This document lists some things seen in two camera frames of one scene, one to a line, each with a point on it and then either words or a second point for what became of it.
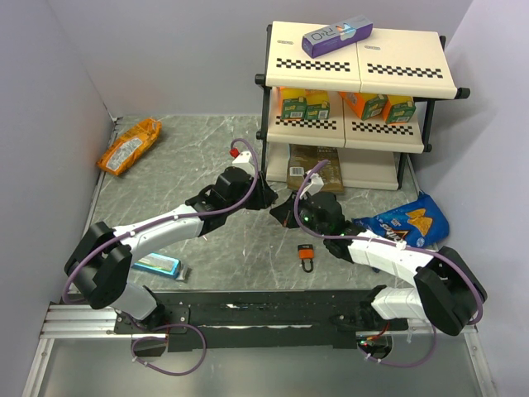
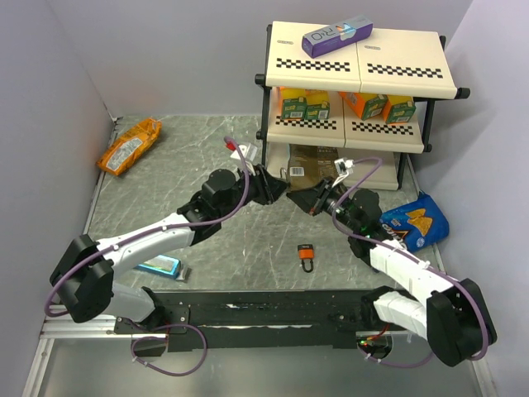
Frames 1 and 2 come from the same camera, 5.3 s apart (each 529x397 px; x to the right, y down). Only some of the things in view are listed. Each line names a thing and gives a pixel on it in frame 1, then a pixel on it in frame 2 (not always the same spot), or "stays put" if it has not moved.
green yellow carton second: [318, 107] stays put
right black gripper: [286, 212] to [313, 200]
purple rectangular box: [321, 40] stays put
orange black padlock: [306, 252] stays put
